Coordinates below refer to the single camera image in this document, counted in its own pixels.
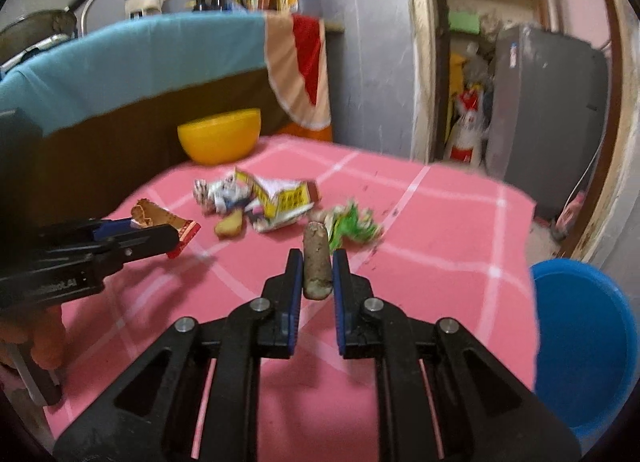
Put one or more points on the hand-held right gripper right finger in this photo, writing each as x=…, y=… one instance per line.
x=342, y=302

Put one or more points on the white red printed sack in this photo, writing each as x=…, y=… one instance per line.
x=467, y=127

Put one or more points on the white blue wrapper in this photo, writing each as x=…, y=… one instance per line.
x=222, y=194

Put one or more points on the teal cloth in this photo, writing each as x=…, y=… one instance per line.
x=150, y=57

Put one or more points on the dark brown counter front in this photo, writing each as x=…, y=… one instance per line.
x=125, y=142

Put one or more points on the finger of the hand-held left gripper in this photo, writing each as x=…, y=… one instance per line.
x=150, y=239
x=114, y=228

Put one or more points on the person's left hand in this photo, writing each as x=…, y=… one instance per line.
x=45, y=337

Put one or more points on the pink checked tablecloth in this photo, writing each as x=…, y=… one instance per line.
x=440, y=222

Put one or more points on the green white wrapper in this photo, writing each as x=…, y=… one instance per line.
x=357, y=224

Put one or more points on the brown vegetable peel piece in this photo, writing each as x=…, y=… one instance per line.
x=317, y=262

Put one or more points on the yellow plastic bowl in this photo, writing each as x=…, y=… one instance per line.
x=220, y=137

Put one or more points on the pink plastic item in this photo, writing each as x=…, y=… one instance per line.
x=570, y=217

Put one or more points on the grey refrigerator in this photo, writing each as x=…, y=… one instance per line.
x=545, y=117

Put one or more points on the yellowish vegetable peel piece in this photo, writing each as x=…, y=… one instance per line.
x=229, y=225

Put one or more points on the yellow white wrapper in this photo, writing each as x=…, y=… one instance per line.
x=282, y=202

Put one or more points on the yellow hanging garment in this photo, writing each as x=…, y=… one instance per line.
x=457, y=72

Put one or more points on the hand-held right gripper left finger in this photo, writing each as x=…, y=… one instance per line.
x=295, y=292

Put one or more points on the brown red snack wrapper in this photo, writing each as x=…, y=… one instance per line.
x=165, y=217

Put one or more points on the green box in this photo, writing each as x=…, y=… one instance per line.
x=464, y=21

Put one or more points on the blue plastic bucket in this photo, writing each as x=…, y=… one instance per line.
x=580, y=342

